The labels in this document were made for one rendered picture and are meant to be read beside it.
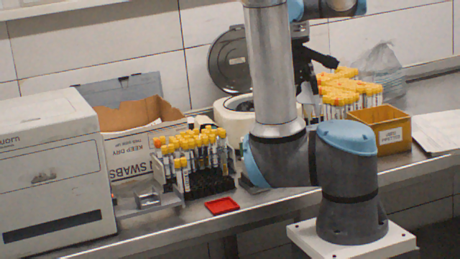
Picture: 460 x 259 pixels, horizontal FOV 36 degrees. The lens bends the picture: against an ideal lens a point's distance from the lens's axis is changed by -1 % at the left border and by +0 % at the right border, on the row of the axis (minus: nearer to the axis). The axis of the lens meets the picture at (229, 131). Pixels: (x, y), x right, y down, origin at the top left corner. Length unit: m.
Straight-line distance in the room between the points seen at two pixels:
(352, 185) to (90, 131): 0.58
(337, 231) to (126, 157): 0.69
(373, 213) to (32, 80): 1.15
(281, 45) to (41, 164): 0.58
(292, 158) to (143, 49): 0.94
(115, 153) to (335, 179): 0.71
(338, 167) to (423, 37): 1.36
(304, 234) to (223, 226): 0.26
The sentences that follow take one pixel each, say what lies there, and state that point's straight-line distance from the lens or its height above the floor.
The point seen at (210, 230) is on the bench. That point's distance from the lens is 1.72.
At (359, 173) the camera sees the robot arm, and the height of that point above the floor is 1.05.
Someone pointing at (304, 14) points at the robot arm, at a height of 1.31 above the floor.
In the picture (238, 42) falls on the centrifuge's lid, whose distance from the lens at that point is 2.31.
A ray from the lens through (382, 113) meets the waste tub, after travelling 2.10.
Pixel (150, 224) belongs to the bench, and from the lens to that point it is 1.72.
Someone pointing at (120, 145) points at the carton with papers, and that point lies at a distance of 1.94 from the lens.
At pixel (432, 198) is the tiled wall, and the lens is 2.95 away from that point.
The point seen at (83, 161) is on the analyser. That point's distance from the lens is 1.61.
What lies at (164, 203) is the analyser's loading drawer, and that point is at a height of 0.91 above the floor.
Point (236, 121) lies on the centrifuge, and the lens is 2.03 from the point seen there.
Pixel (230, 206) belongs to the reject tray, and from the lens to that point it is 1.75.
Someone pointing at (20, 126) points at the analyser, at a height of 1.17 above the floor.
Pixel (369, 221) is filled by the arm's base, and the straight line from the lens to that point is 1.48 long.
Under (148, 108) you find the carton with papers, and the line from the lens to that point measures 2.23.
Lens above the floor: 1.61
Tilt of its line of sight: 19 degrees down
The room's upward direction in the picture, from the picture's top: 6 degrees counter-clockwise
